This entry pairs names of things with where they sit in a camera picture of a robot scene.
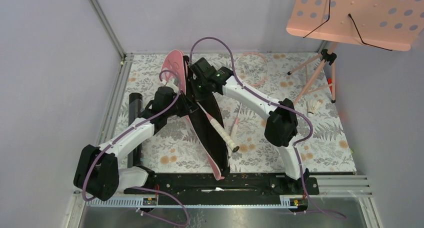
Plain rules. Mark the pink badminton racket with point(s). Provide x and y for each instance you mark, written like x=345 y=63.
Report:
x=252 y=68
x=230 y=144

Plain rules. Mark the pink music stand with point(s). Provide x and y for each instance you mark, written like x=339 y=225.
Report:
x=392 y=26

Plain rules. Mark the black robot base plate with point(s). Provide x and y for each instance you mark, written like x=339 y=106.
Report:
x=252 y=189

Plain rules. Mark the aluminium frame rail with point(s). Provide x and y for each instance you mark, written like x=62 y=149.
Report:
x=115 y=87

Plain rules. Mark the floral fern tablecloth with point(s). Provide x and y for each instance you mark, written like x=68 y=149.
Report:
x=255 y=124

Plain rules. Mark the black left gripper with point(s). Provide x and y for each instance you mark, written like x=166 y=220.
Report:
x=189 y=106

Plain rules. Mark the white shuttlecock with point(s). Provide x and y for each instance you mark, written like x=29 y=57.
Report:
x=312 y=107

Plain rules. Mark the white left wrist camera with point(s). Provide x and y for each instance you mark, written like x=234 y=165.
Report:
x=171 y=84

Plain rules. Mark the black shuttlecock tube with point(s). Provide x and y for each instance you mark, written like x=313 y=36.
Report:
x=135 y=107

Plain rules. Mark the pink racket bag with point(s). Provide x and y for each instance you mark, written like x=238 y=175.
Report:
x=198 y=114

